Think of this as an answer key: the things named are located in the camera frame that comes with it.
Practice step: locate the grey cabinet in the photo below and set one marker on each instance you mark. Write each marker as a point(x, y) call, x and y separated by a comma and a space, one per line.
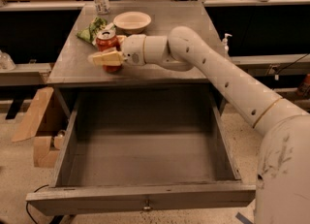
point(73, 70)

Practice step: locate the red coke can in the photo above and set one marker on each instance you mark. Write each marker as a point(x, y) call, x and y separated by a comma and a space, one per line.
point(107, 40)

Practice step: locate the metal drawer knob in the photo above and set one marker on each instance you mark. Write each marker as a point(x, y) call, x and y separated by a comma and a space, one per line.
point(147, 207)

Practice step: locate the white pump dispenser bottle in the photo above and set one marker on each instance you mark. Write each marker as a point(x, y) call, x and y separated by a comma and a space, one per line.
point(225, 42)

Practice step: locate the blue tape on floor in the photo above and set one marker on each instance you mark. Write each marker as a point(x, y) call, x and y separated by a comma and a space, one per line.
point(243, 219)

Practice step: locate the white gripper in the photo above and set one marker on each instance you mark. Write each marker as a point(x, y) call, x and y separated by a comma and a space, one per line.
point(134, 51)

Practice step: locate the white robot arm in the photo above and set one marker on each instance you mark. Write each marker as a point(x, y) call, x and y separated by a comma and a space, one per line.
point(283, 176)

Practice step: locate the open grey top drawer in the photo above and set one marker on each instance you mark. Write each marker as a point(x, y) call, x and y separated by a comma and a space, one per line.
point(125, 146)

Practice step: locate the orange bottle on floor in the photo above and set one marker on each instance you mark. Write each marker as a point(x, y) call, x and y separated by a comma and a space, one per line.
point(304, 87)

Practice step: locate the cardboard box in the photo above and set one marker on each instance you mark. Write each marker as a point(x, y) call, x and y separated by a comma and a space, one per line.
point(45, 124)

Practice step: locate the green chip bag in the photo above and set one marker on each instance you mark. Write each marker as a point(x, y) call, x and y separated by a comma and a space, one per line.
point(90, 33)

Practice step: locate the white ceramic bowl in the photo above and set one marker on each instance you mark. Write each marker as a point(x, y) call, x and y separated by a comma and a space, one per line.
point(132, 22)

